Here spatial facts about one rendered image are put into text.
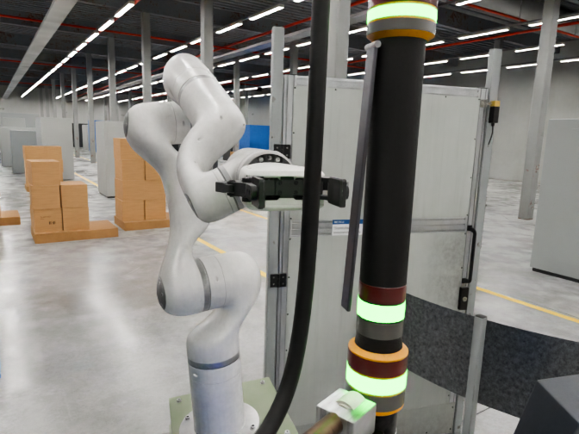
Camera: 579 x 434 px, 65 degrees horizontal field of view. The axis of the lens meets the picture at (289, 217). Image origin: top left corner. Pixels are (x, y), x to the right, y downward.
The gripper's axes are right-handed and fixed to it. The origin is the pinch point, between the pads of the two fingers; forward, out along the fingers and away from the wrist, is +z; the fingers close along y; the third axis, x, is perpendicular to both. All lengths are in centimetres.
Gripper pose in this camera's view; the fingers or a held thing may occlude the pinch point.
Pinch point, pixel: (301, 193)
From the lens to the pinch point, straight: 49.7
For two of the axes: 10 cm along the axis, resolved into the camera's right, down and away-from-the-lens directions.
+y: -9.6, 0.2, -2.7
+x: 0.3, -9.9, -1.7
